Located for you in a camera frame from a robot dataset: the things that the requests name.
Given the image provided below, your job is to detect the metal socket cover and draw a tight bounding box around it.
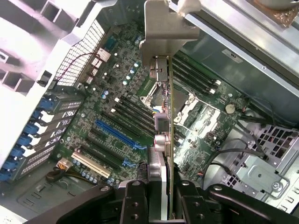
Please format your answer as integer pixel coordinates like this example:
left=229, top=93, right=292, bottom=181
left=174, top=93, right=221, bottom=140

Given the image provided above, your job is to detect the thin red wire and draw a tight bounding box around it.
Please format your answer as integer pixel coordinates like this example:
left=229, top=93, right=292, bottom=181
left=56, top=52, right=101, bottom=81

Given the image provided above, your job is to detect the small silver heatsink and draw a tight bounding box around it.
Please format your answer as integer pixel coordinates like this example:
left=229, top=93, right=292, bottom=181
left=97, top=48, right=112, bottom=63

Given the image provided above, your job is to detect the black open PC case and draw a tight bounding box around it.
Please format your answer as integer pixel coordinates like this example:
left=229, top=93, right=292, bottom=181
left=0, top=0, right=299, bottom=224

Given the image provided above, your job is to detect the metal disk bay cage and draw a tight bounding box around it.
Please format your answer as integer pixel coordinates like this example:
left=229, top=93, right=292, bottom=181
left=203, top=123, right=299, bottom=213

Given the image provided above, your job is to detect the green motherboard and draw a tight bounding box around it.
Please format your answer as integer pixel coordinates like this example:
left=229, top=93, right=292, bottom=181
left=50, top=21, right=250, bottom=187

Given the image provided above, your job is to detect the yellow and black wire bundle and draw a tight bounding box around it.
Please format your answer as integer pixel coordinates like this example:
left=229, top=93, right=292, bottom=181
left=45, top=157, right=101, bottom=185

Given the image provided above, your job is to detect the CPU socket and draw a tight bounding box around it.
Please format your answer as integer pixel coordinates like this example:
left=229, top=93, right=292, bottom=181
left=140, top=81, right=194, bottom=117

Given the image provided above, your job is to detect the white expansion slot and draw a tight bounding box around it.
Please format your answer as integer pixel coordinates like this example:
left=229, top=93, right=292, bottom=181
left=71, top=150, right=112, bottom=179

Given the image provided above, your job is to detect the blue expansion slot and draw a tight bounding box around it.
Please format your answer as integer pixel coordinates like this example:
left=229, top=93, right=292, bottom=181
left=95, top=119, right=143, bottom=150

